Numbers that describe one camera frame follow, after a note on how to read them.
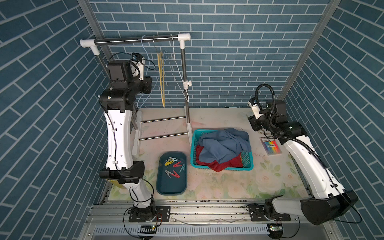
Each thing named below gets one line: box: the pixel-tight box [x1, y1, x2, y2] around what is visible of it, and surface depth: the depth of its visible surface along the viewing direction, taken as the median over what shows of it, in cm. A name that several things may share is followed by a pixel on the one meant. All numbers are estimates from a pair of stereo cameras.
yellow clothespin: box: [164, 158, 174, 166], surface depth 92 cm
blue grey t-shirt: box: [198, 128, 252, 164], surface depth 80 cm
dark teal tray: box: [156, 151, 188, 196], surface depth 86 cm
